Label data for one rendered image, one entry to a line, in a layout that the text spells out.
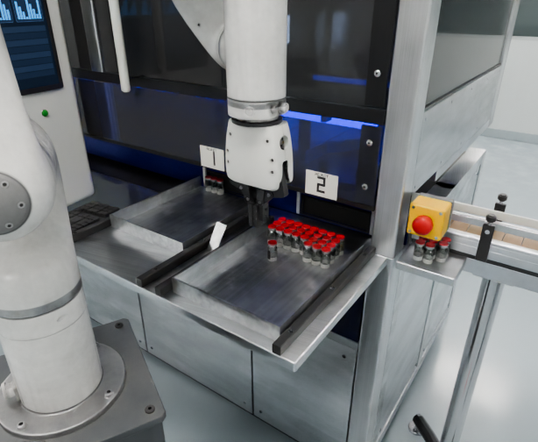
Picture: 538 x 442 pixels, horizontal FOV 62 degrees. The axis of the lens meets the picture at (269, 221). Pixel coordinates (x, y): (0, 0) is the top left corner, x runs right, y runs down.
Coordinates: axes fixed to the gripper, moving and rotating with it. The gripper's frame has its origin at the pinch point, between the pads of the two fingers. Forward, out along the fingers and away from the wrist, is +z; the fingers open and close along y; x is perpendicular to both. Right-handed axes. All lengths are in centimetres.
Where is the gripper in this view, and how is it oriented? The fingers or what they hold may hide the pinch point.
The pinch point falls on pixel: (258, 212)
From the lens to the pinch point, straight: 71.9
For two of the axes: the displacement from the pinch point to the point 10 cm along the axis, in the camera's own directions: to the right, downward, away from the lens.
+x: -5.7, 3.7, -7.3
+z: 0.0, 8.9, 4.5
